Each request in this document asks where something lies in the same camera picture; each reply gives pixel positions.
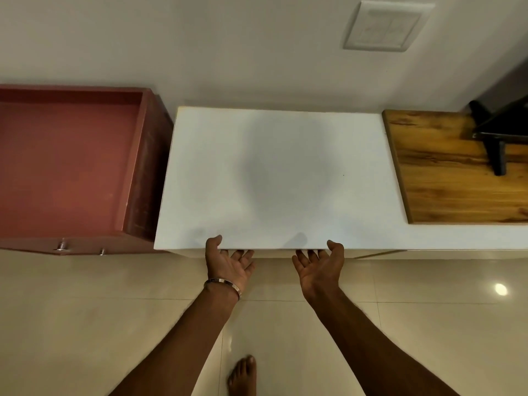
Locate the person's left hand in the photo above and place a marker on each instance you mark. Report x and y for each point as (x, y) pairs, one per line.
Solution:
(228, 270)

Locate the person's right hand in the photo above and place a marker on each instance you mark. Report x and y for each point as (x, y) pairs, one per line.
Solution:
(321, 274)

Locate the person's left thumb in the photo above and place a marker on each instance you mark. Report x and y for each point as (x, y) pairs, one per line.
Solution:
(213, 246)

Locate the white wall switch plate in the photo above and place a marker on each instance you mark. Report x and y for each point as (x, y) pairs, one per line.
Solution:
(385, 25)

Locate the red wooden cabinet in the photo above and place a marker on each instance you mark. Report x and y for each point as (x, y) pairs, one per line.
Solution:
(62, 169)

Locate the brown wooden board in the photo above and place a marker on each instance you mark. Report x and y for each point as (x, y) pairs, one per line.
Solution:
(449, 181)

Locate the person's foot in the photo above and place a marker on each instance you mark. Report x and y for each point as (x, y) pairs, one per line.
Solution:
(242, 377)

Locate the person's left forearm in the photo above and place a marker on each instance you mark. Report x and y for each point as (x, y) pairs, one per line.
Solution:
(177, 346)

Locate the black television stand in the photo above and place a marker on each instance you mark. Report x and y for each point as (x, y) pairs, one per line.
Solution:
(495, 127)

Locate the person's right forearm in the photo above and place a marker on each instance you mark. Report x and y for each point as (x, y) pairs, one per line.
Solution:
(371, 346)

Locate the person's right thumb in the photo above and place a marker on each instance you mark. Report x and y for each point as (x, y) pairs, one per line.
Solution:
(336, 251)

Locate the white cabinet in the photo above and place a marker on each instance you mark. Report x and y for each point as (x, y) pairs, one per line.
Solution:
(280, 181)

